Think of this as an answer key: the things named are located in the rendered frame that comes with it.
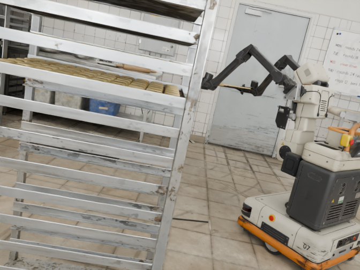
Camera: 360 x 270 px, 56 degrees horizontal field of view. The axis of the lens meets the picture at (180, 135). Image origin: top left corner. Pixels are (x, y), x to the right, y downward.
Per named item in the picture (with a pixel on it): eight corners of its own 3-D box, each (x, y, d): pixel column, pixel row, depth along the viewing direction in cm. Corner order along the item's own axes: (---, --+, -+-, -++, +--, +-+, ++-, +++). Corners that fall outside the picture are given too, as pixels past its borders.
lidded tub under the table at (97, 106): (84, 112, 434) (87, 93, 428) (94, 107, 480) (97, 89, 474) (114, 118, 435) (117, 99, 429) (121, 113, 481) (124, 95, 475)
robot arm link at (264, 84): (279, 64, 284) (289, 64, 290) (276, 59, 287) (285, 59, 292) (253, 97, 315) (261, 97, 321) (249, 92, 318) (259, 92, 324)
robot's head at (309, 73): (332, 81, 240) (323, 64, 245) (316, 77, 227) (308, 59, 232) (315, 91, 250) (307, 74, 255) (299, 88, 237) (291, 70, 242)
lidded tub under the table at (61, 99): (50, 105, 435) (53, 85, 429) (64, 101, 481) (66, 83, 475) (79, 111, 435) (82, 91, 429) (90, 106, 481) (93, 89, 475)
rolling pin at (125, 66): (115, 67, 415) (116, 62, 414) (114, 67, 421) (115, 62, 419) (157, 75, 441) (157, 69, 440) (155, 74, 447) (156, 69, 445)
